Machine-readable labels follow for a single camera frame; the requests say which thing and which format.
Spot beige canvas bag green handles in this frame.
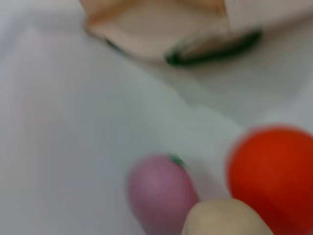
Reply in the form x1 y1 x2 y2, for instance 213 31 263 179
83 0 313 68

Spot tan round fruit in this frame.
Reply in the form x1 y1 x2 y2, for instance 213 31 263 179
180 197 275 235

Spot pink toy peach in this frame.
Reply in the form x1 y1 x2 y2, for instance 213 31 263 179
126 153 200 235

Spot white tablecloth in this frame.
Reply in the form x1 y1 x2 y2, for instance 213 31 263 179
0 0 313 235

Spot orange toy fruit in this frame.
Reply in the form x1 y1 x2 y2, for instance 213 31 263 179
226 124 313 235

